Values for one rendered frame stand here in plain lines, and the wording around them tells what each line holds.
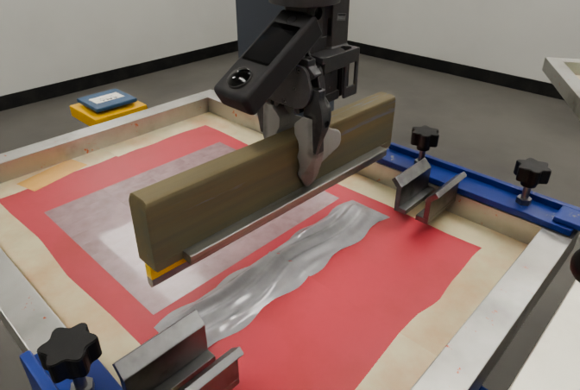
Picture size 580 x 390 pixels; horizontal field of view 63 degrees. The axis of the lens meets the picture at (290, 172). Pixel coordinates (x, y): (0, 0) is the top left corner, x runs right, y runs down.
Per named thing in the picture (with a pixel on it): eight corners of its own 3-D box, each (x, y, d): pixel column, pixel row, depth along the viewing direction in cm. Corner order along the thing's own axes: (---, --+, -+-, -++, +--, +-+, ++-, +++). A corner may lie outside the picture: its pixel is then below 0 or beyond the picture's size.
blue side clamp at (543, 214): (371, 187, 81) (375, 151, 77) (387, 177, 84) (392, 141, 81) (558, 267, 63) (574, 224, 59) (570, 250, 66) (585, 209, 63)
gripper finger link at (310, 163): (351, 176, 56) (347, 100, 52) (318, 196, 52) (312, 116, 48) (330, 171, 58) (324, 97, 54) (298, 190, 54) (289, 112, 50)
